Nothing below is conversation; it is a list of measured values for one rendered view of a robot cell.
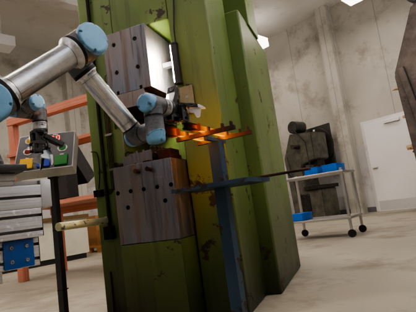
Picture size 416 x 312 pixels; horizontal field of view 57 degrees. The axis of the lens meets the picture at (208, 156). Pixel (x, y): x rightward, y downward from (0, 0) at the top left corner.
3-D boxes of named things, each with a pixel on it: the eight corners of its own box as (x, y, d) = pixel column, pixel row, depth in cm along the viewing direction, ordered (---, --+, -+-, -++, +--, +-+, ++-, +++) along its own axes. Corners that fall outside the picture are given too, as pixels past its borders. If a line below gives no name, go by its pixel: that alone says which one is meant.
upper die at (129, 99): (145, 103, 229) (143, 88, 230) (117, 110, 236) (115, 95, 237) (176, 116, 268) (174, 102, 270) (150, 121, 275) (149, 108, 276)
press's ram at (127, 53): (164, 82, 226) (156, 18, 231) (108, 97, 239) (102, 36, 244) (192, 98, 265) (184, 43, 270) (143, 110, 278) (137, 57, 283)
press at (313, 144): (359, 213, 918) (340, 114, 951) (336, 219, 840) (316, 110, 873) (311, 218, 1008) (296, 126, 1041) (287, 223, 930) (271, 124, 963)
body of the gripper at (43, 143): (30, 154, 203) (28, 132, 205) (46, 154, 209) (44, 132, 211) (34, 151, 198) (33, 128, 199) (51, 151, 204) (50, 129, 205)
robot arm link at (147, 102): (136, 116, 148) (134, 94, 150) (153, 119, 158) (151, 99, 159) (152, 111, 145) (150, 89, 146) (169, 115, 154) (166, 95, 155)
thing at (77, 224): (62, 231, 205) (61, 221, 206) (54, 232, 207) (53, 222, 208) (110, 224, 246) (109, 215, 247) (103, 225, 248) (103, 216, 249)
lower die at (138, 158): (152, 162, 224) (151, 147, 225) (123, 168, 231) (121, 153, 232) (182, 166, 263) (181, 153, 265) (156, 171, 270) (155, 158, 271)
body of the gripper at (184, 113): (176, 125, 172) (160, 122, 162) (174, 106, 173) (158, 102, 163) (190, 121, 169) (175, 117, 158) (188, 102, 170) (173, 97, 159)
